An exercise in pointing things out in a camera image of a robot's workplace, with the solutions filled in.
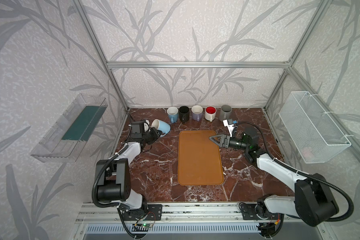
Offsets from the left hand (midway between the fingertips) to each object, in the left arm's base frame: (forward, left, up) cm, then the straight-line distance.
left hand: (163, 126), depth 91 cm
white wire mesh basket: (-19, -71, +20) cm, 76 cm away
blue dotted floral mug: (+18, -4, -7) cm, 20 cm away
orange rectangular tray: (-16, -23, -16) cm, 32 cm away
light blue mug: (+3, +1, -3) cm, 5 cm away
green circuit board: (-49, +4, -13) cm, 51 cm away
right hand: (-12, -27, +10) cm, 31 cm away
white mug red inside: (+19, -31, -9) cm, 38 cm away
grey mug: (+16, -41, -5) cm, 45 cm away
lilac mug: (+18, -22, -8) cm, 29 cm away
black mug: (+16, -12, -6) cm, 21 cm away
